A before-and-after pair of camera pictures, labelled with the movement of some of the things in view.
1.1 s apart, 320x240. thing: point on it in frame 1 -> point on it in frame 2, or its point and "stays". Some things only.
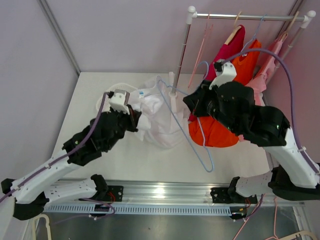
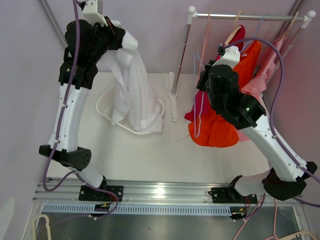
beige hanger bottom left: x=35 y=222 stays
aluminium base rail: x=157 y=193 stays
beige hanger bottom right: x=305 y=233 stays
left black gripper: x=132 y=118 -> x=115 y=33
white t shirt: x=163 y=113 -> x=137 y=97
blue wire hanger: x=188 y=133 -> x=202 y=67
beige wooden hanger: x=236 y=28 stays
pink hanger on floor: x=275 y=236 stays
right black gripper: x=195 y=100 -> x=204 y=75
